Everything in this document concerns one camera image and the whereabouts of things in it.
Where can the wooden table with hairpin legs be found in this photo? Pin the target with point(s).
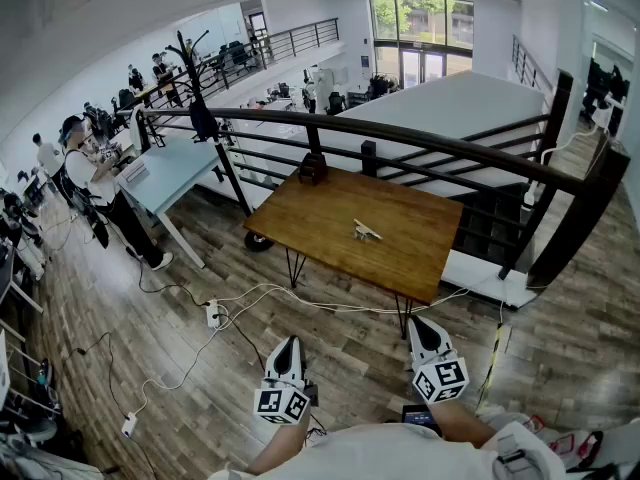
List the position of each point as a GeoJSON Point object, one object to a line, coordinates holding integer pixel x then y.
{"type": "Point", "coordinates": [360, 203]}

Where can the light blue desk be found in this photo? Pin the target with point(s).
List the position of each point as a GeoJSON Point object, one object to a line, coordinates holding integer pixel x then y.
{"type": "Point", "coordinates": [170, 168]}

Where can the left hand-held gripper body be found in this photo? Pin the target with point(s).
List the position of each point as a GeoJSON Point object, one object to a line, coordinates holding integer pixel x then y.
{"type": "Point", "coordinates": [280, 405]}

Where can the glass entrance window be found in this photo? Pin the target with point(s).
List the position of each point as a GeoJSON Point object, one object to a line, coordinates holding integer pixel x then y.
{"type": "Point", "coordinates": [420, 23]}

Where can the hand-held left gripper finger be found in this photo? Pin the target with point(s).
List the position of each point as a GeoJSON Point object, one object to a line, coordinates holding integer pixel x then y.
{"type": "Point", "coordinates": [270, 365]}
{"type": "Point", "coordinates": [301, 363]}

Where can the dark curved stair railing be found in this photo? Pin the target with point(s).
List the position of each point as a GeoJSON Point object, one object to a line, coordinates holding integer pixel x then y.
{"type": "Point", "coordinates": [400, 135]}

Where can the black mezzanine railing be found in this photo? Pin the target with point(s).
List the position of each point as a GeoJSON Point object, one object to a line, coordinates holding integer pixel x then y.
{"type": "Point", "coordinates": [295, 38]}

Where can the person's right forearm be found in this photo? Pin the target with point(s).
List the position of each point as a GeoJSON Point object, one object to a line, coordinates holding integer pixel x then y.
{"type": "Point", "coordinates": [462, 425]}

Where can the white table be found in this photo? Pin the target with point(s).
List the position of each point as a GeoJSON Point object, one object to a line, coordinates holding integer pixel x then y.
{"type": "Point", "coordinates": [620, 443]}

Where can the white power strip on railing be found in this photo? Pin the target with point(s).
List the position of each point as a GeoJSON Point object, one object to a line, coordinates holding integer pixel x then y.
{"type": "Point", "coordinates": [529, 198]}

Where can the black hanging bag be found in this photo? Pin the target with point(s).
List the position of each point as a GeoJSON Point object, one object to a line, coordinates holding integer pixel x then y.
{"type": "Point", "coordinates": [202, 120]}

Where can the stack of white papers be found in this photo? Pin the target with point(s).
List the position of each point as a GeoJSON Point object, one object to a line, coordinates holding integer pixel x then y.
{"type": "Point", "coordinates": [135, 170]}

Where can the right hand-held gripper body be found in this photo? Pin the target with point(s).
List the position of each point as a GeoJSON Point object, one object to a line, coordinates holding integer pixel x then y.
{"type": "Point", "coordinates": [442, 378]}

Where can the black side railing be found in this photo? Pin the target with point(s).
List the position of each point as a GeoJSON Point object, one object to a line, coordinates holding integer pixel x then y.
{"type": "Point", "coordinates": [530, 68]}

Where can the wrapped water bottle pack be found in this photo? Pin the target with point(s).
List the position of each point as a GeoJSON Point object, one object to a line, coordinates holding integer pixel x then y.
{"type": "Point", "coordinates": [565, 443]}

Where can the black coat rack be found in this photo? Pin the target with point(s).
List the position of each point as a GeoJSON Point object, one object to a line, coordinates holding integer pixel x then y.
{"type": "Point", "coordinates": [200, 93]}

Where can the small dark wooden organiser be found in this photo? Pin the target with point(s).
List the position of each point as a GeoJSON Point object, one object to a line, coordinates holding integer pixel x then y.
{"type": "Point", "coordinates": [312, 168]}

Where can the black display device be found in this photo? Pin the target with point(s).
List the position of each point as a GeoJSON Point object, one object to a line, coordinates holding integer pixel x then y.
{"type": "Point", "coordinates": [420, 415]}

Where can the person's left forearm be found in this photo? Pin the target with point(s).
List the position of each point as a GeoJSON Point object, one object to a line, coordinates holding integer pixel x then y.
{"type": "Point", "coordinates": [280, 445]}

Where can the person's white shirt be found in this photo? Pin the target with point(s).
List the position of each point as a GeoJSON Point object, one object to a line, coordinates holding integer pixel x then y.
{"type": "Point", "coordinates": [380, 453]}

